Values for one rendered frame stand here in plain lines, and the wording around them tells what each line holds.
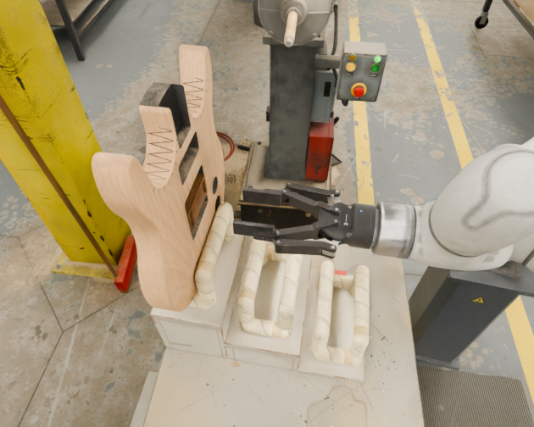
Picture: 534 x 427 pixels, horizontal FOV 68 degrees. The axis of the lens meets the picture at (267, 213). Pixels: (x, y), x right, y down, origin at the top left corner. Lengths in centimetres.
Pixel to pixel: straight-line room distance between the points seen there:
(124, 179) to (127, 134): 268
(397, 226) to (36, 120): 136
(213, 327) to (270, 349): 14
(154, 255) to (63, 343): 163
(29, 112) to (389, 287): 133
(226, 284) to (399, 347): 44
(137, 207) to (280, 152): 162
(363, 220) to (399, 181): 210
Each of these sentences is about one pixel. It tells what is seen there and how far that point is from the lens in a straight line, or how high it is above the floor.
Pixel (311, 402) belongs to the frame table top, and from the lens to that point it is 94.
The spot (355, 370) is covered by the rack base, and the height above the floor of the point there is 94.
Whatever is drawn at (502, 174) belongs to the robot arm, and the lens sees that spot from 50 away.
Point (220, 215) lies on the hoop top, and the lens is 81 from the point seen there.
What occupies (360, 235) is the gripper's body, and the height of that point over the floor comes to 133.
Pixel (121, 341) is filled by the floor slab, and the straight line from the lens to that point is 210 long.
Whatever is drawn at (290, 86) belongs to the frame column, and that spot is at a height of 87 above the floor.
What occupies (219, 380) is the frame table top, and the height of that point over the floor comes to 93.
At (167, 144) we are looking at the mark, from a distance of 59.
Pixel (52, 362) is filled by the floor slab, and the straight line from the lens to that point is 218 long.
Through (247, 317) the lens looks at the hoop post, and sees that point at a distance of 83.
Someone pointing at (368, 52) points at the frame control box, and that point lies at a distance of 159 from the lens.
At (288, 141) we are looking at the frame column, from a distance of 202.
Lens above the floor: 183
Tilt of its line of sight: 49 degrees down
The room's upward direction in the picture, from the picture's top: straight up
